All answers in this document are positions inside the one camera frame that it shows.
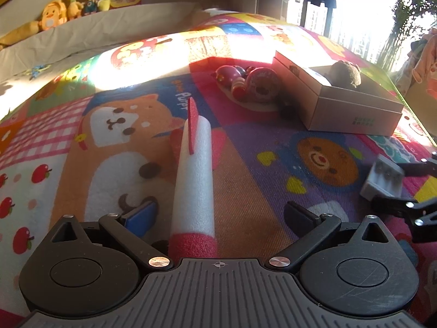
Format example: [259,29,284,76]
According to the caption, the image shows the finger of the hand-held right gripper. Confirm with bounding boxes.
[397,153,437,178]
[371,194,437,243]

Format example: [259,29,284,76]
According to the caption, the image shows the white foam rocket red fins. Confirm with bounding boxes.
[167,96,228,263]

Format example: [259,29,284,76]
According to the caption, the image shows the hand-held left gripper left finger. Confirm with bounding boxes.
[51,201,173,270]

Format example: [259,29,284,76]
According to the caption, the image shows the orange plush toy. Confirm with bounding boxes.
[63,0,83,20]

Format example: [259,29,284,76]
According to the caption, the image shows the window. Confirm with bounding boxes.
[283,0,437,72]

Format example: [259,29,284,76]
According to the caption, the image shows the colourful printed play mat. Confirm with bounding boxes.
[0,12,437,328]

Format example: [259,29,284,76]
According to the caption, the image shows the long yellow plush pillow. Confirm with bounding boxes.
[0,20,41,50]

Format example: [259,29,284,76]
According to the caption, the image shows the green plant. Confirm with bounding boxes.
[376,0,437,72]

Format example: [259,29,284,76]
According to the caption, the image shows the yellow duck plush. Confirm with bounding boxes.
[37,0,67,32]

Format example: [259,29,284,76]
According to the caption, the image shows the brown plush bear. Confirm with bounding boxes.
[328,60,362,91]

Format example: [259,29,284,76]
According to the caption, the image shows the beige sofa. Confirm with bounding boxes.
[0,2,200,84]

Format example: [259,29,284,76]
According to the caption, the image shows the beige cardboard box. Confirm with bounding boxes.
[272,51,405,137]

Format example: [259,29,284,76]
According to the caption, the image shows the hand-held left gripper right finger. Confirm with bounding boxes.
[268,201,393,270]

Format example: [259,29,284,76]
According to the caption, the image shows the small red white toy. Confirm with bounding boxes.
[231,78,251,99]

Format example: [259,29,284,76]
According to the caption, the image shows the pale clothes pile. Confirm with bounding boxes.
[396,29,437,93]

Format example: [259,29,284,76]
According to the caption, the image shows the grey plastic toy piece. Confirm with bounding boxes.
[360,155,406,201]

